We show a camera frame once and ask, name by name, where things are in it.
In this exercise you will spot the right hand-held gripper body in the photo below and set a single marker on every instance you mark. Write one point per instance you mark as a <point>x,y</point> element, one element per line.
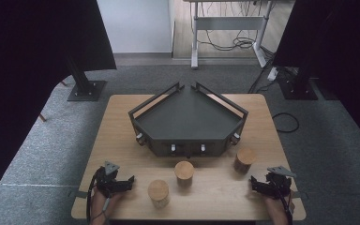
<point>278,186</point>

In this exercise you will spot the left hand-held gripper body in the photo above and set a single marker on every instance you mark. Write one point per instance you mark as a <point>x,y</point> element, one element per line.
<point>107,182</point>

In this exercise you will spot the glass jar with pale nuts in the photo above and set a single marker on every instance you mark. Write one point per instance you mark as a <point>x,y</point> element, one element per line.
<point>158,191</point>

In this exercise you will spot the glass jar with brown dates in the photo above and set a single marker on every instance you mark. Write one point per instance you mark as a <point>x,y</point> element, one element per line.
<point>184,171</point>

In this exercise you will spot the dark metal corner shelf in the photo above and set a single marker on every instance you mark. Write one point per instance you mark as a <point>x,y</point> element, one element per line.
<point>187,115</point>

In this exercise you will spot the person's right hand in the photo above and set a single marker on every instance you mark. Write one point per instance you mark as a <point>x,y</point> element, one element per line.
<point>278,205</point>

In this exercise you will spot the person's left hand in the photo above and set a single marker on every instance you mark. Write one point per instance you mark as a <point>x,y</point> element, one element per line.
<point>101,201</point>

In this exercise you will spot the grey tape tab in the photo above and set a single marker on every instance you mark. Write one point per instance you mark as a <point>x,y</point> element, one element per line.
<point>78,194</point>
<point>301,195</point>

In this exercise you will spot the brown wooden leg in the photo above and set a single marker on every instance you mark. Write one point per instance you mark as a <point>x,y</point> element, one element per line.
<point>42,117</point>

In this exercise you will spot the black stand base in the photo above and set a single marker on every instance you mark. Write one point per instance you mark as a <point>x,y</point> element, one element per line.
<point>86,90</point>

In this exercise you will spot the black metal stand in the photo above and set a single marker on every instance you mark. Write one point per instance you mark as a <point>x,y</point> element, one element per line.
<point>296,90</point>

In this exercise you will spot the white power strip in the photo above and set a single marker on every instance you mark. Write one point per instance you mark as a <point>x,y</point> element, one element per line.
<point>272,74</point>

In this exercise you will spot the black curtain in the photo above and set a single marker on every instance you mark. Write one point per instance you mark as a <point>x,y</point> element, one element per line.
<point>340,47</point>
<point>22,78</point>

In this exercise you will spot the white desk frame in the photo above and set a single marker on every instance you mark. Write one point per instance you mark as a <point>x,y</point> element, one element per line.
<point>228,23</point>

